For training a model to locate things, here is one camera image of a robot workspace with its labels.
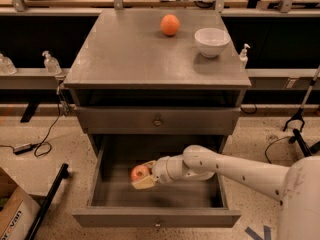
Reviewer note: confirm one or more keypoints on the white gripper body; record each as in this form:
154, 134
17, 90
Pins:
160, 170

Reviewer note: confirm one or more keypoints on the red apple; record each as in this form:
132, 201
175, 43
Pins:
139, 172

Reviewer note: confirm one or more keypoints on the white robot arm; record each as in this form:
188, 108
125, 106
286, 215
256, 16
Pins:
296, 188

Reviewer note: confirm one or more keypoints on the open grey middle drawer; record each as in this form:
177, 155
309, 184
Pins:
113, 201

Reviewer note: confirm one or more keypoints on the closed grey top drawer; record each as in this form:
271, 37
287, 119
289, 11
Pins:
169, 121

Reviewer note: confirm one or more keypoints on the grey wooden drawer cabinet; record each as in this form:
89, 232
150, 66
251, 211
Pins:
126, 61

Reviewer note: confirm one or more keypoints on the black metal bar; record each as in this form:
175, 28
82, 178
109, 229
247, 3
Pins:
62, 174

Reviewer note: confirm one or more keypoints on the black power adapter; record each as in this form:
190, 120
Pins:
22, 149

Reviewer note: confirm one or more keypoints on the cardboard box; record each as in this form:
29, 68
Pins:
18, 209

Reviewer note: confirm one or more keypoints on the white pump bottle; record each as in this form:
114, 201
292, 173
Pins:
243, 55

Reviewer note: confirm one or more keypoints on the white ceramic bowl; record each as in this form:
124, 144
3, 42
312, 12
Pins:
211, 42

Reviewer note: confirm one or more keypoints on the clear sanitizer pump bottle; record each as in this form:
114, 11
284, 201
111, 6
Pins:
51, 64

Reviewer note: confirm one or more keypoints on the orange fruit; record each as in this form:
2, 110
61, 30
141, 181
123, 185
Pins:
169, 25

